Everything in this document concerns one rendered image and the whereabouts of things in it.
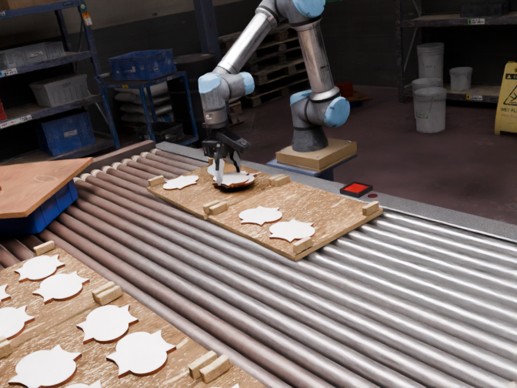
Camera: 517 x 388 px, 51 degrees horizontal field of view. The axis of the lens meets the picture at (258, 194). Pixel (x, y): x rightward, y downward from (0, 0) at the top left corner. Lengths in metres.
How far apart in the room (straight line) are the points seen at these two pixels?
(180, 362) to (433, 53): 5.46
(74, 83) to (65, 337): 4.84
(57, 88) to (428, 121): 3.65
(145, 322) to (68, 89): 4.85
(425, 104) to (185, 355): 4.38
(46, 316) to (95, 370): 0.29
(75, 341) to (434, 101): 4.40
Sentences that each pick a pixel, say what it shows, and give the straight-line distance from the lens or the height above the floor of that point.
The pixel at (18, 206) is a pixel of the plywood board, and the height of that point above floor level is 1.04.
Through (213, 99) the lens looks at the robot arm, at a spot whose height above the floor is 1.26.
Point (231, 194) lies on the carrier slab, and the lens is 1.84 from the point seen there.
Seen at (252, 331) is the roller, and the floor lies 0.91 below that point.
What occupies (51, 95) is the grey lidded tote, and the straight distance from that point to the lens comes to 5.89.
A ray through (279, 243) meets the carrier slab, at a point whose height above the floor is 0.94.
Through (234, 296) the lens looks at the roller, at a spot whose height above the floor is 0.92.
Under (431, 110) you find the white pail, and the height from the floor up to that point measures 0.22.
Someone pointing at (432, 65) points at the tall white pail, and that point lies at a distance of 6.30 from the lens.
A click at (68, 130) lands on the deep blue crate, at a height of 0.36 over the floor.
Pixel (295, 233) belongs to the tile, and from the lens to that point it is 1.49.
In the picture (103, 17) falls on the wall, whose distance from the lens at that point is 6.85.
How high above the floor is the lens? 1.62
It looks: 22 degrees down
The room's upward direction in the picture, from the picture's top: 9 degrees counter-clockwise
